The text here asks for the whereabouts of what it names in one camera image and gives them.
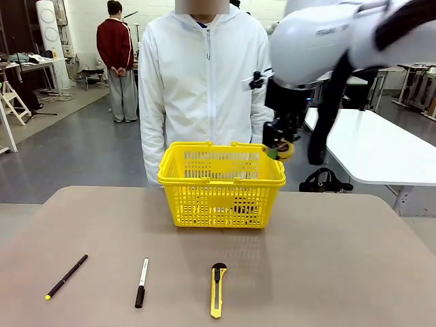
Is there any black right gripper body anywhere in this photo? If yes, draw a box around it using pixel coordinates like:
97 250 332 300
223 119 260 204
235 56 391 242
262 114 303 148

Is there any yellow tape roll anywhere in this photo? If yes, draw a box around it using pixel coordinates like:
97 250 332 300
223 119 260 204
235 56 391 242
276 141 296 161

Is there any person's right forearm white sleeve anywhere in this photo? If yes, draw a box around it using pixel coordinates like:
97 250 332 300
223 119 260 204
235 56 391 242
139 112 170 187

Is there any yellow plastic shopping basket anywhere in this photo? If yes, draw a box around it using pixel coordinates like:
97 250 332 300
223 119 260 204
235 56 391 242
157 141 286 230

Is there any person in white hooded jacket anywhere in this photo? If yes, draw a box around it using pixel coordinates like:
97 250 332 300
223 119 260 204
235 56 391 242
138 3 273 188

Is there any person in red jacket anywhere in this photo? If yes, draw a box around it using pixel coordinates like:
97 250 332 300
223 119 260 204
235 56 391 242
96 0 139 124

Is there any black clip with white tag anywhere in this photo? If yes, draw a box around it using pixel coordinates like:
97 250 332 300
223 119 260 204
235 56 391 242
240 69 275 92

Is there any black bag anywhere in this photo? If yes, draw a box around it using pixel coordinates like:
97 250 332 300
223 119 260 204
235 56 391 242
298 167 354 193

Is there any black item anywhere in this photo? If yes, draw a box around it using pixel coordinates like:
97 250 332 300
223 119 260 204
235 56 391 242
234 201 260 219

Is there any large white table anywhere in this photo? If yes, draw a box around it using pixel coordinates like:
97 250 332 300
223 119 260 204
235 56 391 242
302 107 436 217

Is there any grey desk with metal legs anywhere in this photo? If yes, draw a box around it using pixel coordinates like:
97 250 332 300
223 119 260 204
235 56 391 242
374 62 436 121

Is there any yellow utility knife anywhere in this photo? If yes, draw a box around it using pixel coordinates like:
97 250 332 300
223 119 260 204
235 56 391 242
209 262 228 320

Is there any white pen with black cap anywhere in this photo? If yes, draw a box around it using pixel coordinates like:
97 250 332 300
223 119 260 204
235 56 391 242
134 257 150 309

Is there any black chair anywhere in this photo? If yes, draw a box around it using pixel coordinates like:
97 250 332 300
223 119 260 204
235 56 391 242
80 67 106 91

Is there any black pen with yellow tip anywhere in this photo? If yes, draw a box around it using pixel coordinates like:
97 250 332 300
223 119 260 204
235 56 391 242
44 253 89 301

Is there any black tripod stand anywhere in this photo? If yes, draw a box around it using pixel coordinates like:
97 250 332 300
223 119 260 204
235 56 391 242
13 61 59 119

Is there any white tower air conditioner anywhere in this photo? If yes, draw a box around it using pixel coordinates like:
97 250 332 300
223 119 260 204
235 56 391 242
35 0 72 90

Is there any cluttered grey table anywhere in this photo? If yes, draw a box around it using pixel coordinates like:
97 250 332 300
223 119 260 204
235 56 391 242
0 52 65 97

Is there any white step ladder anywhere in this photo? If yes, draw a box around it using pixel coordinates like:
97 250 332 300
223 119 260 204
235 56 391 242
0 80 32 126

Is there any black arm cable sleeve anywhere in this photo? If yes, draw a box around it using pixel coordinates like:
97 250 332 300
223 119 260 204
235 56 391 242
307 50 356 167

